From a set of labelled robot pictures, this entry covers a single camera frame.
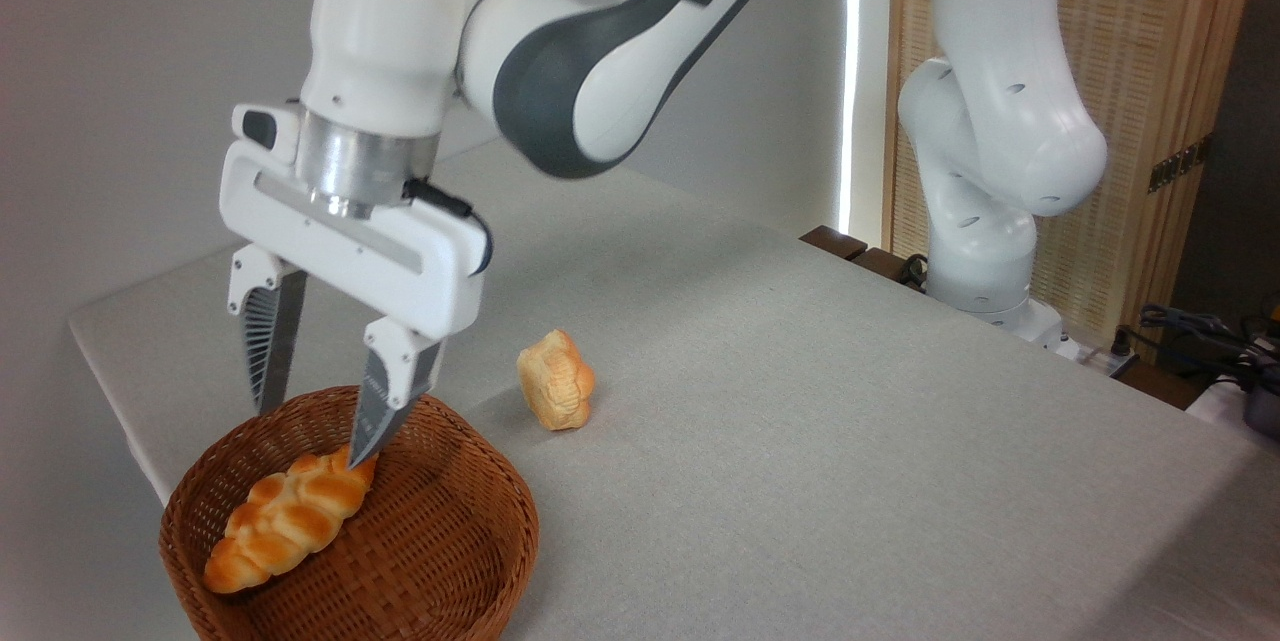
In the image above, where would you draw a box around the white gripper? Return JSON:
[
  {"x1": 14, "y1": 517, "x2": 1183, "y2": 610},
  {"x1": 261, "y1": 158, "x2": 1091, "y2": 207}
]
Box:
[{"x1": 219, "y1": 103, "x2": 488, "y2": 471}]

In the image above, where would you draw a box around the long braided bread loaf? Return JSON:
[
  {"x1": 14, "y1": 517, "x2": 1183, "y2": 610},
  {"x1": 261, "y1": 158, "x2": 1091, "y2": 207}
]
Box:
[{"x1": 202, "y1": 445, "x2": 380, "y2": 596}]

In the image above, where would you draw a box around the short braided bread loaf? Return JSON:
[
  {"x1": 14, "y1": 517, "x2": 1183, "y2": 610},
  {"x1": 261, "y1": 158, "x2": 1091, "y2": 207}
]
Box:
[{"x1": 516, "y1": 328, "x2": 598, "y2": 433}]

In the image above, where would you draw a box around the brown woven wicker basket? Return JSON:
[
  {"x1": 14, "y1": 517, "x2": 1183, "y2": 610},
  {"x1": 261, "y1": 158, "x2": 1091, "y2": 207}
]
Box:
[{"x1": 158, "y1": 384, "x2": 541, "y2": 641}]

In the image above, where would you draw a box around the light grey tablecloth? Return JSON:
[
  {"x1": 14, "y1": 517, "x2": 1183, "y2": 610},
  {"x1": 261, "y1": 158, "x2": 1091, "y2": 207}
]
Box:
[{"x1": 67, "y1": 139, "x2": 1280, "y2": 641}]

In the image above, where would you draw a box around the dark brown wooden block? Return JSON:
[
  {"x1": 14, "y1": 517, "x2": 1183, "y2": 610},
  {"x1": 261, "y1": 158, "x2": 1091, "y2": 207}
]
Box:
[
  {"x1": 799, "y1": 225, "x2": 870, "y2": 263},
  {"x1": 849, "y1": 247, "x2": 929, "y2": 294}
]

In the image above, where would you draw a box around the white power strip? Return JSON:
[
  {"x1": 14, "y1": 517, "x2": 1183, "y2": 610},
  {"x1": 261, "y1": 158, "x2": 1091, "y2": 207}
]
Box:
[{"x1": 1058, "y1": 335, "x2": 1142, "y2": 380}]

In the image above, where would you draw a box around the dark metal screen hinge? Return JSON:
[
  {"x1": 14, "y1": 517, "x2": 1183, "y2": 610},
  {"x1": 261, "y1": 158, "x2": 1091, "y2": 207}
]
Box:
[{"x1": 1147, "y1": 133, "x2": 1215, "y2": 195}]

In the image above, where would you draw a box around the wooden rattan folding screen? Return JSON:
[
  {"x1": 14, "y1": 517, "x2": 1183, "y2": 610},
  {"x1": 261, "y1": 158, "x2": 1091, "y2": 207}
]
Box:
[{"x1": 881, "y1": 0, "x2": 1267, "y2": 352}]

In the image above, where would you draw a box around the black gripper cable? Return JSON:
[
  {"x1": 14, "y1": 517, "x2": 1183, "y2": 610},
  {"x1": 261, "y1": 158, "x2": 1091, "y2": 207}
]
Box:
[{"x1": 401, "y1": 178, "x2": 495, "y2": 278}]

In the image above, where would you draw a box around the black cable bundle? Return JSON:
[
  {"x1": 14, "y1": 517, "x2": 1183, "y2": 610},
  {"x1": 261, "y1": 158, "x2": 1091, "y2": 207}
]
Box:
[{"x1": 1110, "y1": 303, "x2": 1280, "y2": 374}]

